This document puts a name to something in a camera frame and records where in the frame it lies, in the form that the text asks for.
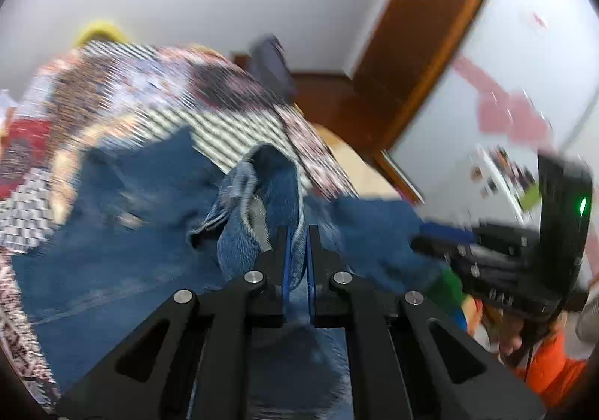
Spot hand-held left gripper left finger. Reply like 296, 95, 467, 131
56, 226, 293, 420

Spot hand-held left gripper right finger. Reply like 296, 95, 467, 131
306, 225, 546, 420

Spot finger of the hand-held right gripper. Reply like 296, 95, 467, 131
410, 237, 474, 262
419, 222, 478, 244

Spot blue denim jeans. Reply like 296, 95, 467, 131
12, 125, 469, 420

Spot person's right hand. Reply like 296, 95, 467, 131
483, 307, 523, 354

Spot white cabinet with stickers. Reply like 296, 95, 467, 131
448, 144, 544, 225

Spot brown wooden door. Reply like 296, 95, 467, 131
344, 0, 513, 206

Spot patchwork bedspread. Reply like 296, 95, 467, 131
0, 41, 359, 411

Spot yellow plush cushion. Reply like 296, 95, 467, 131
70, 18, 129, 49

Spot pink wall paper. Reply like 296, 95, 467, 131
451, 55, 554, 146

